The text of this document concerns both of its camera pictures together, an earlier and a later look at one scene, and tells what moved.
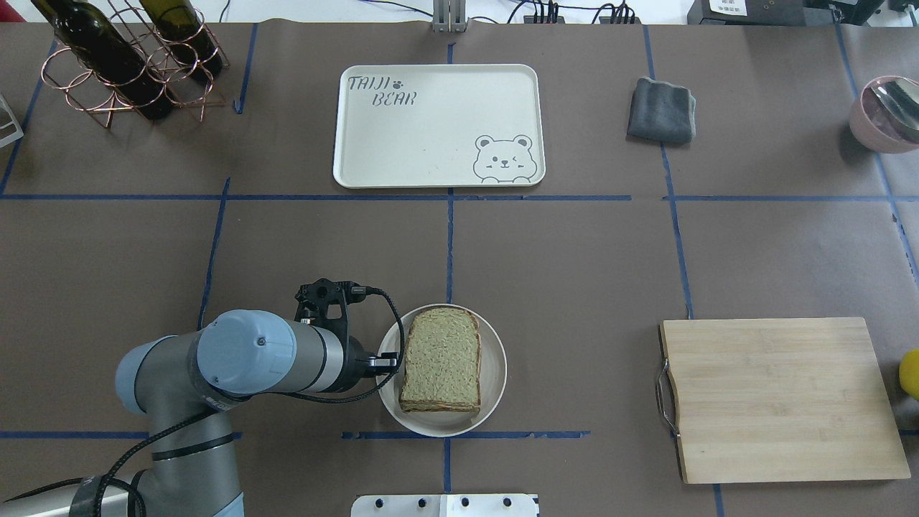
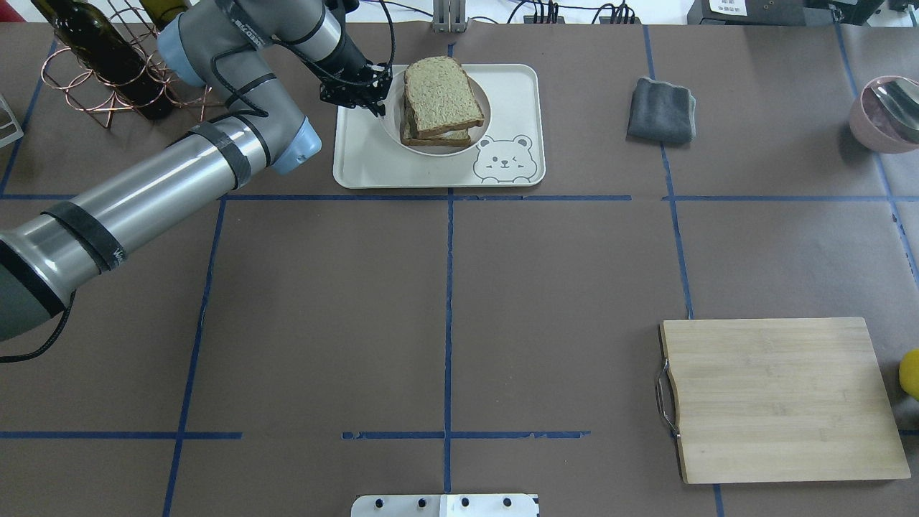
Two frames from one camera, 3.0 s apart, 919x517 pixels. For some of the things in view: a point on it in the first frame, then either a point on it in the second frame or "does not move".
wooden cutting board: [777, 400] does not move
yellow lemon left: [909, 373] does not move
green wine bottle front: [109, 52] does not move
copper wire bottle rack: [126, 61] does not move
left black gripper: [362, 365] -> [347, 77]
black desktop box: [782, 13] does not move
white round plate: [454, 373] -> [390, 122]
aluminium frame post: [449, 16] does not move
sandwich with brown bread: [441, 369] -> [439, 91]
